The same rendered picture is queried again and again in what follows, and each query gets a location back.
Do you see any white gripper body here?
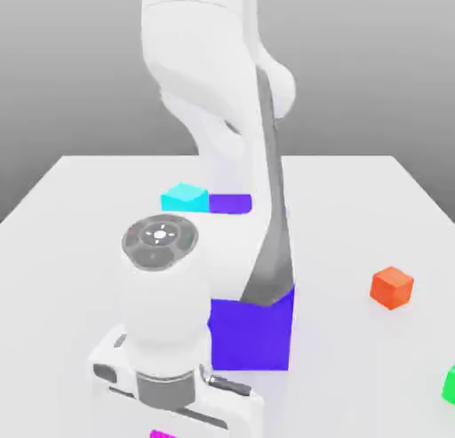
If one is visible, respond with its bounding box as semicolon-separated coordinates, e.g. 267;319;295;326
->
94;383;267;438

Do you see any small orange cube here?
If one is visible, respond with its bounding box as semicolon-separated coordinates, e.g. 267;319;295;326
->
369;266;416;312

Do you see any small green cube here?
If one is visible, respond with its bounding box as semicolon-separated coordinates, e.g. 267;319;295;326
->
441;364;455;407

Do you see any small purple cube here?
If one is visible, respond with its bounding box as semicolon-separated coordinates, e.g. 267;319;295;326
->
208;194;253;216

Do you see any small cyan cube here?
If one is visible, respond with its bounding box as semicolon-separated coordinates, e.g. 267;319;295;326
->
160;182;211;214

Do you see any large blue box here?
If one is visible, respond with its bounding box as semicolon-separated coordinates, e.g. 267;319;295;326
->
207;283;296;372

